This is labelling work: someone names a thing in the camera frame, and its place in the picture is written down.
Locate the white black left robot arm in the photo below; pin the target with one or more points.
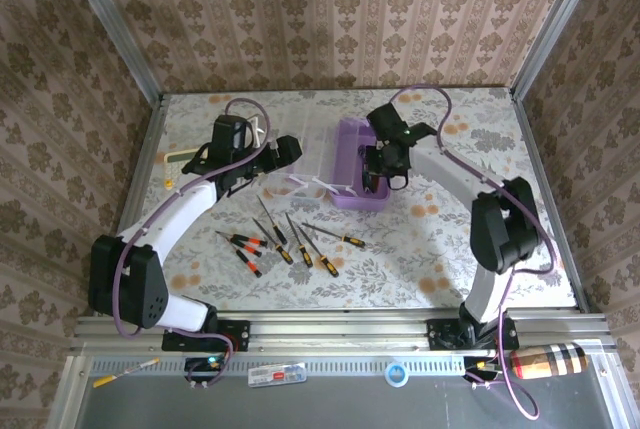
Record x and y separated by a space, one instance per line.
180 214

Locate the clear plastic labelled case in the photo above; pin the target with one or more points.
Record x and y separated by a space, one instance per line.
277 375

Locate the yellow white pen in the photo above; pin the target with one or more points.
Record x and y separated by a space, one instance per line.
105 381

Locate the grey metal shelf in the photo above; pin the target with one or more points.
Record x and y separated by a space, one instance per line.
350 409

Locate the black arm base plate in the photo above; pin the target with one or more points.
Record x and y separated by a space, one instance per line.
440 334
240 334

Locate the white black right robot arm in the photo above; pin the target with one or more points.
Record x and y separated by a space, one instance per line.
450 169

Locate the yellow desk calculator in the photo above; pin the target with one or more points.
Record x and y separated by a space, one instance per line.
172 169

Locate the white blue tape roll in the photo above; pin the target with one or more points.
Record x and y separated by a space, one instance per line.
390 379

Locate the aluminium frame post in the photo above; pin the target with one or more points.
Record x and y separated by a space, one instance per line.
554 24
115 24

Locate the purple clear-lidded tool box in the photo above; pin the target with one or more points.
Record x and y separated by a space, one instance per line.
350 201

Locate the black controller board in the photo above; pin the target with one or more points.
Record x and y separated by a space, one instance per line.
475 364
205 363

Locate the aluminium table side rail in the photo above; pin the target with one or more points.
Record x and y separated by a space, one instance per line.
534 149
150 124

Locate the aluminium frame cross rail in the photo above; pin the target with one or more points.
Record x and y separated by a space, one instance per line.
340 331

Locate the plaid fabric pouch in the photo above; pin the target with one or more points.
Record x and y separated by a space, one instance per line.
550 360

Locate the floral patterned table cover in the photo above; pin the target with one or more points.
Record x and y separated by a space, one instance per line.
380 289

